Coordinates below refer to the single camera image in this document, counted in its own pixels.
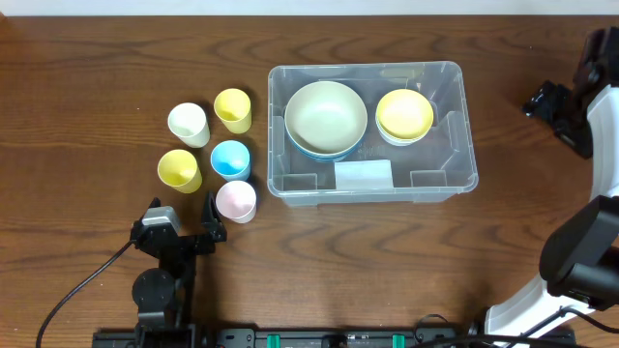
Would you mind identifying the yellow cup far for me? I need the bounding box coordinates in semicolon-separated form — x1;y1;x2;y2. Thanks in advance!
214;88;251;134

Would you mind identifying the light blue plastic cup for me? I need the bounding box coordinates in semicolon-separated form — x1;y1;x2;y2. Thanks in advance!
210;140;251;182

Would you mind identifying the yellow small bowl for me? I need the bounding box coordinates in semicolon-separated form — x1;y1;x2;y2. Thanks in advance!
375;89;434;142

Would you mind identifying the white small bowl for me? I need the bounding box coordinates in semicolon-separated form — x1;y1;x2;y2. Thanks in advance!
378;127;425;147

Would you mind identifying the white plastic cup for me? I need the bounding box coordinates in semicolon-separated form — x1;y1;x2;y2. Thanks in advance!
167;102;210;148

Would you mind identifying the dark teal large bowl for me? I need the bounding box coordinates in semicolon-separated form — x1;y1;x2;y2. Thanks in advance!
286;134;365;162

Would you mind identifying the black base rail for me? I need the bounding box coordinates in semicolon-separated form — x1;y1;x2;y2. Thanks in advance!
91;324;576;348

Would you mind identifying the yellow cup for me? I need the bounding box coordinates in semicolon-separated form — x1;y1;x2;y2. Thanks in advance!
214;88;251;134
157;149;202;193

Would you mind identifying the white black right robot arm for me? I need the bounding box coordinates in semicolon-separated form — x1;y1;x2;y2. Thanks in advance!
466;27;618;347

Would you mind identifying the white label sticker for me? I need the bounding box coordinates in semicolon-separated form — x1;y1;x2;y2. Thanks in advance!
335;159;394;190

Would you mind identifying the pink plastic cup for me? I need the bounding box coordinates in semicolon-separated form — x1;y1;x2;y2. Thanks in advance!
216;181;257;223

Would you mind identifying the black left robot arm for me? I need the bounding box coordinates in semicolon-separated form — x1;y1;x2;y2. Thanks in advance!
130;193;227;330

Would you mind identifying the clear plastic storage bin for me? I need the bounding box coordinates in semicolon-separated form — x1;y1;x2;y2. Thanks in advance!
267;61;479;207

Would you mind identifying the yellow cup near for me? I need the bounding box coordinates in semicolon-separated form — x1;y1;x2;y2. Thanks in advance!
157;149;202;193

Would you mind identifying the beige large bowl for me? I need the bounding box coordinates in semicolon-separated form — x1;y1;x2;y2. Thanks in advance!
284;81;368;155

